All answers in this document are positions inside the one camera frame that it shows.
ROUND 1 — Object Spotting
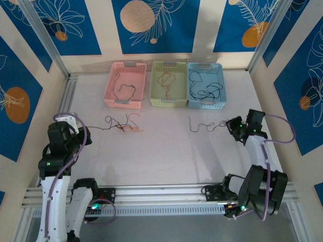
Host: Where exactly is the aluminium frame post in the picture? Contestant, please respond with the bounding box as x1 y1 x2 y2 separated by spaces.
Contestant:
286 201 313 242
248 0 291 72
18 0 71 78

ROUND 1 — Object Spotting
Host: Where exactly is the thin dark grey cable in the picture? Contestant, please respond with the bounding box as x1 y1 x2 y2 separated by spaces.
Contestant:
118 84 145 101

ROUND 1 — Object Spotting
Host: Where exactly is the pink plastic basket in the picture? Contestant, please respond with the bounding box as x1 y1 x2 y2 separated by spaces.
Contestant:
103 61 147 109

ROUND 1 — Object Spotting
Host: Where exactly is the blue plastic basket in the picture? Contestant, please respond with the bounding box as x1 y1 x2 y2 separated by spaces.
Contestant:
186 62 227 111

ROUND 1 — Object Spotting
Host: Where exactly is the aluminium frame beam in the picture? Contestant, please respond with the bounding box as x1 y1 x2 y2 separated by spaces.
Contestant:
21 181 298 209

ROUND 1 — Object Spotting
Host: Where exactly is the thin orange cable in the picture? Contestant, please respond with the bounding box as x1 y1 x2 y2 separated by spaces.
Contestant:
157 71 178 99

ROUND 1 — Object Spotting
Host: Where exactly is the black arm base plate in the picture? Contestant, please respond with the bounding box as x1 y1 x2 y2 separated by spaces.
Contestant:
203 185 224 202
97 187 117 204

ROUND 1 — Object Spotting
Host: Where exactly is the circuit board with green light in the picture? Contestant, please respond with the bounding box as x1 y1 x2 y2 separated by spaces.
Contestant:
223 200 253 219
83 201 104 216

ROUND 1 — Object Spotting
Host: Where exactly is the thin dark green cable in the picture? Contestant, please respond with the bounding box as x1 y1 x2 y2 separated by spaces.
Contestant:
113 73 121 100

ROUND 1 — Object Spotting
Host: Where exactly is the green plastic basket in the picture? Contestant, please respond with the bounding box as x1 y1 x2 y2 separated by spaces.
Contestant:
149 60 189 108

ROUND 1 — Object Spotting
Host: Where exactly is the grey slotted cable duct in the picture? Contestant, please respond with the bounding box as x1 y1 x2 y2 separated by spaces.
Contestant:
58 203 228 218

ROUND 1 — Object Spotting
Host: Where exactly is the pile of wires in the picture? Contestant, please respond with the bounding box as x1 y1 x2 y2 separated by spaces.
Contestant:
115 112 145 134

